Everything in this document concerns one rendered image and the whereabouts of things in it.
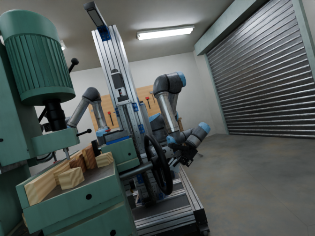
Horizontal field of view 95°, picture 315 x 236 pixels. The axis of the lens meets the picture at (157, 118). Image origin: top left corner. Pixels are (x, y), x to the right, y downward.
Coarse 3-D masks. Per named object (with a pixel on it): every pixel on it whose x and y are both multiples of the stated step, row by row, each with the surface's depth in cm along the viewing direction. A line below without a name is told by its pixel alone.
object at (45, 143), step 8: (72, 128) 56; (40, 136) 52; (48, 136) 53; (56, 136) 54; (64, 136) 55; (72, 136) 56; (32, 144) 52; (40, 144) 52; (48, 144) 53; (56, 144) 54; (64, 144) 55; (72, 144) 55; (40, 152) 52; (48, 152) 53
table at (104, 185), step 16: (128, 160) 63; (96, 176) 42; (112, 176) 39; (64, 192) 36; (80, 192) 36; (96, 192) 37; (112, 192) 38; (32, 208) 33; (48, 208) 34; (64, 208) 35; (80, 208) 36; (32, 224) 33; (48, 224) 34
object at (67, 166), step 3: (72, 159) 64; (66, 165) 52; (69, 165) 54; (60, 168) 49; (63, 168) 47; (66, 168) 50; (69, 168) 53; (57, 171) 44; (60, 171) 45; (63, 171) 47; (54, 174) 44; (57, 174) 44; (54, 177) 44; (57, 177) 44; (57, 180) 44; (57, 183) 44
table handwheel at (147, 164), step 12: (144, 144) 77; (156, 144) 58; (156, 156) 68; (132, 168) 64; (144, 168) 65; (156, 168) 65; (168, 168) 55; (120, 180) 62; (156, 180) 74; (168, 180) 55; (168, 192) 59
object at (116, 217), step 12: (120, 204) 42; (96, 216) 40; (108, 216) 40; (120, 216) 41; (24, 228) 44; (72, 228) 38; (84, 228) 38; (96, 228) 39; (108, 228) 40; (120, 228) 41
